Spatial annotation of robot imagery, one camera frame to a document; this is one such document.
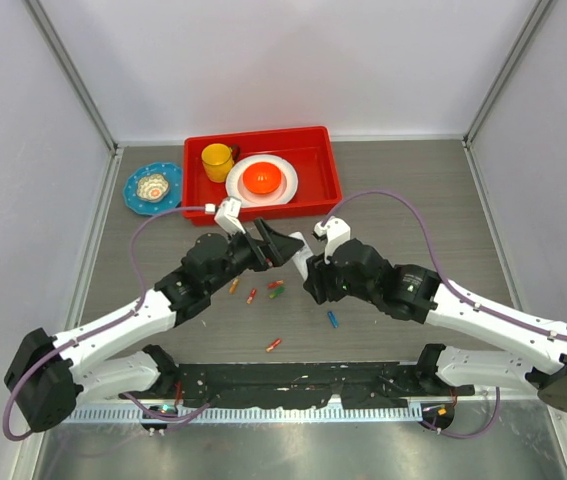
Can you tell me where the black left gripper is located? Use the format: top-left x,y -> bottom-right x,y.
206,218 -> 303,295

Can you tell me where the white air conditioner remote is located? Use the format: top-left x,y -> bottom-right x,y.
287,230 -> 320,274

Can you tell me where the blue battery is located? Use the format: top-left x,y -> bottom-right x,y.
327,311 -> 339,328

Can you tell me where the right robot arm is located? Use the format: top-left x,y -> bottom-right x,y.
293,239 -> 567,413

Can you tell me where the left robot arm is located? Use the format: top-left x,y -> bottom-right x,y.
3,218 -> 307,441

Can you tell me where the green battery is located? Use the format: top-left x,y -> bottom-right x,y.
269,286 -> 285,299

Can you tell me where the red orange battery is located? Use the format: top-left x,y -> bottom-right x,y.
246,288 -> 257,305

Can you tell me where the white plate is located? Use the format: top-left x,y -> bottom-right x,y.
225,154 -> 299,208

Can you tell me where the orange bowl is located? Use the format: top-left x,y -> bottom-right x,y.
242,161 -> 282,196

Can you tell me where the orange battery upper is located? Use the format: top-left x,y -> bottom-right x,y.
229,278 -> 240,294

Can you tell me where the red plastic tray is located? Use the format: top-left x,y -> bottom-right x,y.
182,126 -> 342,221

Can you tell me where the orange battery left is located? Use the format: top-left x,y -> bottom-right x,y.
265,338 -> 282,352

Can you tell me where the yellow mug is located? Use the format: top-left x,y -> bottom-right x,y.
201,143 -> 241,183

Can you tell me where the small patterned bowl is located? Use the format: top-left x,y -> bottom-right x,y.
136,173 -> 170,203

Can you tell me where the blue dotted plate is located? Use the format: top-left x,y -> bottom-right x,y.
123,162 -> 183,216

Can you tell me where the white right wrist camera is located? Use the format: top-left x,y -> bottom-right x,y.
313,216 -> 351,264

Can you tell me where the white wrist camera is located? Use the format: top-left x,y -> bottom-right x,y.
313,216 -> 351,264
204,197 -> 246,236

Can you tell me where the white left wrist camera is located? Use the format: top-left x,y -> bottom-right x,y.
204,197 -> 246,236

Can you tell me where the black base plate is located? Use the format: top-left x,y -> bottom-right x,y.
118,360 -> 475,409

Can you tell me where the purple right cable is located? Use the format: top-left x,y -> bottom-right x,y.
322,188 -> 567,440

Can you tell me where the purple cable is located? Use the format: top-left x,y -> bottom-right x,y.
322,188 -> 567,440
1,204 -> 214,441

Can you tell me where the white cable duct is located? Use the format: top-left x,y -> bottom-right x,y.
63,401 -> 423,425

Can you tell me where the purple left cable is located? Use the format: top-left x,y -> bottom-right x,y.
1,204 -> 214,441

